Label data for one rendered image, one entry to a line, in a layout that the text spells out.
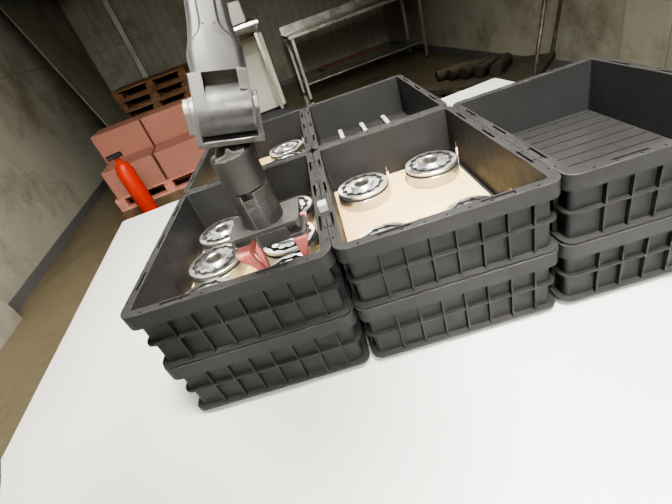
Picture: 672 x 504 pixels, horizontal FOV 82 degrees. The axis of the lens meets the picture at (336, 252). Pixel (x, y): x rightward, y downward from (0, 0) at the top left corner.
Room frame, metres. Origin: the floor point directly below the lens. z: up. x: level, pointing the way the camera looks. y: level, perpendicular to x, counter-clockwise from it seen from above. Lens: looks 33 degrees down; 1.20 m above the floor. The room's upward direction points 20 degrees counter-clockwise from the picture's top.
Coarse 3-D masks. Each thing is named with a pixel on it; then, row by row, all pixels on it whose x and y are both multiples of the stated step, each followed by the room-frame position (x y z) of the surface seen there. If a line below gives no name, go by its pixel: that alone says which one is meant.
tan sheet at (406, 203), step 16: (400, 176) 0.75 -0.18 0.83; (464, 176) 0.65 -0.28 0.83; (336, 192) 0.78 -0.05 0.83; (400, 192) 0.68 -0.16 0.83; (416, 192) 0.66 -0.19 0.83; (432, 192) 0.64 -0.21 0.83; (448, 192) 0.62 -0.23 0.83; (464, 192) 0.60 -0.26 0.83; (480, 192) 0.58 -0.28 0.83; (384, 208) 0.64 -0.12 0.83; (400, 208) 0.62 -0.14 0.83; (416, 208) 0.60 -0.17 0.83; (432, 208) 0.58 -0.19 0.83; (352, 224) 0.63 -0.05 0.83; (368, 224) 0.61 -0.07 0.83
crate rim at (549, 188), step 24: (408, 120) 0.78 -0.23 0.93; (336, 144) 0.79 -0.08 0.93; (504, 144) 0.53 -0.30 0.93; (504, 192) 0.40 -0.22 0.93; (528, 192) 0.39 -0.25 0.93; (552, 192) 0.39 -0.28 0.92; (432, 216) 0.41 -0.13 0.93; (456, 216) 0.40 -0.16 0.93; (480, 216) 0.39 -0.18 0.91; (336, 240) 0.43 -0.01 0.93; (360, 240) 0.41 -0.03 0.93; (384, 240) 0.40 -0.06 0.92; (408, 240) 0.40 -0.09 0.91
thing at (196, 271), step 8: (216, 248) 0.67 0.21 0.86; (224, 248) 0.65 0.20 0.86; (232, 248) 0.65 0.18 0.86; (200, 256) 0.66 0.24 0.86; (232, 256) 0.61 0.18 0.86; (192, 264) 0.64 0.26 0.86; (200, 264) 0.63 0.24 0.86; (224, 264) 0.60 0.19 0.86; (232, 264) 0.59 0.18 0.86; (192, 272) 0.61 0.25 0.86; (200, 272) 0.60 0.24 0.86; (208, 272) 0.59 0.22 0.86; (216, 272) 0.58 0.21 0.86; (224, 272) 0.58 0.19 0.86; (200, 280) 0.58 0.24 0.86
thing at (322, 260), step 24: (264, 168) 0.80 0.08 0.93; (312, 168) 0.71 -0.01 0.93; (192, 192) 0.82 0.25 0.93; (312, 192) 0.60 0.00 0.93; (288, 264) 0.42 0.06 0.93; (312, 264) 0.41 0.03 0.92; (216, 288) 0.42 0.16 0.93; (240, 288) 0.42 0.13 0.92; (264, 288) 0.42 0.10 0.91; (144, 312) 0.43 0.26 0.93; (168, 312) 0.43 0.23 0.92; (192, 312) 0.42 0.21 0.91
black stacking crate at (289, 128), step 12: (276, 120) 1.20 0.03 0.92; (288, 120) 1.19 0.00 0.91; (300, 120) 1.19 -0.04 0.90; (264, 132) 1.20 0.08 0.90; (276, 132) 1.20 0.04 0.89; (288, 132) 1.20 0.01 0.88; (300, 132) 1.19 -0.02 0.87; (264, 144) 1.20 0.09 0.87; (276, 144) 1.20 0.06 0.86; (264, 156) 1.20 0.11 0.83; (204, 168) 1.01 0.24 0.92; (204, 180) 0.96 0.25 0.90; (216, 180) 1.05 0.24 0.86
